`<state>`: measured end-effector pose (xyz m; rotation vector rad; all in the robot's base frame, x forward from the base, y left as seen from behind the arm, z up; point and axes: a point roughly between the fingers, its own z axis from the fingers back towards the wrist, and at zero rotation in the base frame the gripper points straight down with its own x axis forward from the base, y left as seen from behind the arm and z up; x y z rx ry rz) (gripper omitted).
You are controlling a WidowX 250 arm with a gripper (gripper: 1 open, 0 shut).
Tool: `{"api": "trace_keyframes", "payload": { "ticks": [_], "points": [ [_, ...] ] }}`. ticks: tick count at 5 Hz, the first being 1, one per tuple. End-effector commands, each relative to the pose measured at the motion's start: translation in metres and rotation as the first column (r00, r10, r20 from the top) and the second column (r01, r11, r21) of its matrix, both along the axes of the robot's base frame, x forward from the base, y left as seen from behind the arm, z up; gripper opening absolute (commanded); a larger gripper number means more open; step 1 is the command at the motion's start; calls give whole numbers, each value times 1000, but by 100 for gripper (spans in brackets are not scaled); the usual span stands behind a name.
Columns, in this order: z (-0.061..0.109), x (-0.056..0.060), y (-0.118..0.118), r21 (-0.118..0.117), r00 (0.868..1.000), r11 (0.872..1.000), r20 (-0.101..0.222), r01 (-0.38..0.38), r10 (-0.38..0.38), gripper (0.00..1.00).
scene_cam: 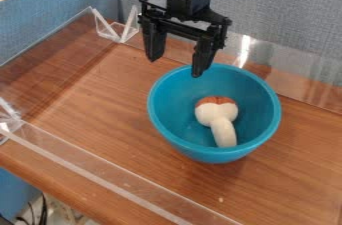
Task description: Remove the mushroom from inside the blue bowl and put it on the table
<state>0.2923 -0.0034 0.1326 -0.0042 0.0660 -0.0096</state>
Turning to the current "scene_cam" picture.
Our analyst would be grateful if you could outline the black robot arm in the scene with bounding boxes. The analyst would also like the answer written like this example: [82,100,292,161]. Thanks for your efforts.
[137,0,232,77]

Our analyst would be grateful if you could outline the toy mushroom brown cap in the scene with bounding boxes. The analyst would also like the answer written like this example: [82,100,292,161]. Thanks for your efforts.
[195,96,237,147]

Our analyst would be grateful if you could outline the clear acrylic front barrier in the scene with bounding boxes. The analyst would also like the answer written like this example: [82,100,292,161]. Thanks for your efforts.
[0,97,241,225]

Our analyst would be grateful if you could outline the blue plastic bowl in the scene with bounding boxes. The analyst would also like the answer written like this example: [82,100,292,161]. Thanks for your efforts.
[147,64,281,164]

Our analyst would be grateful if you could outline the clear acrylic barrier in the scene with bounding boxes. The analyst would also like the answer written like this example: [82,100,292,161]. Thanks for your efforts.
[0,6,92,67]
[89,6,342,115]
[0,97,241,225]

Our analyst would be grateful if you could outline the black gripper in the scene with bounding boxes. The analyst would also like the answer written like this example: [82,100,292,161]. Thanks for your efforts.
[137,0,232,77]

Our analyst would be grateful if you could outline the black floor cables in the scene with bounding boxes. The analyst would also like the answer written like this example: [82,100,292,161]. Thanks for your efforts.
[0,192,49,225]

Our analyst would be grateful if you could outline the clear acrylic back barrier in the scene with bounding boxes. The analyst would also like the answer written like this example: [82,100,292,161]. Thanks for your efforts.
[89,6,342,115]

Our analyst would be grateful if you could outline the clear acrylic left barrier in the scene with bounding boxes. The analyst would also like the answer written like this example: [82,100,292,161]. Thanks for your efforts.
[0,6,92,67]

